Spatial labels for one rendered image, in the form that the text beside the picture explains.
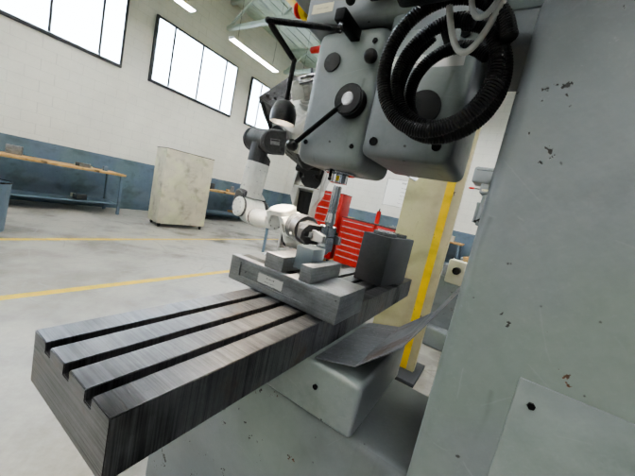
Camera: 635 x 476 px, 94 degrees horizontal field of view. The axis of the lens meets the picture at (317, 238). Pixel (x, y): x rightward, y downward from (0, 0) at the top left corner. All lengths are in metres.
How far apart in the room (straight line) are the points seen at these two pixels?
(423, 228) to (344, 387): 1.95
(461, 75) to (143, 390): 0.70
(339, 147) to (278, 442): 0.72
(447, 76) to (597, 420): 0.57
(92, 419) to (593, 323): 0.60
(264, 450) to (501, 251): 0.72
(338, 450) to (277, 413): 0.17
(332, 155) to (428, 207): 1.83
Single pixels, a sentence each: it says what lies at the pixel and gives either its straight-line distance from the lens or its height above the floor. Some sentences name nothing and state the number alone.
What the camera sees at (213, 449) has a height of 0.48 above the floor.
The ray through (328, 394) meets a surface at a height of 0.83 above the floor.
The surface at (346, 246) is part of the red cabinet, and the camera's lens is 5.90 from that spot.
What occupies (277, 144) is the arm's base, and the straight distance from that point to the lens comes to 1.22.
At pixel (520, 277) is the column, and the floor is 1.18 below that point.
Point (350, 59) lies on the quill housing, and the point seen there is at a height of 1.56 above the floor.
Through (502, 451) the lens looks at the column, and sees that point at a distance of 0.56.
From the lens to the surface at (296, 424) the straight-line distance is 0.81.
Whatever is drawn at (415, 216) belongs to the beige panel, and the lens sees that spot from 2.51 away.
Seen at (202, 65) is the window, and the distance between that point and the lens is 9.82.
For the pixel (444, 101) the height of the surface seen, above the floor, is 1.45.
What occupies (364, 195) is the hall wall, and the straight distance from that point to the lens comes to 10.64.
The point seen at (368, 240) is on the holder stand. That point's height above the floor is 1.12.
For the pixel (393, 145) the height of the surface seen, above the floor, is 1.36.
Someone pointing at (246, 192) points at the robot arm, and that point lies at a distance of 1.21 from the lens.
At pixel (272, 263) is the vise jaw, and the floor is 1.05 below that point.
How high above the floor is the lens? 1.22
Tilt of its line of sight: 7 degrees down
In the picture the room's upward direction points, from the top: 12 degrees clockwise
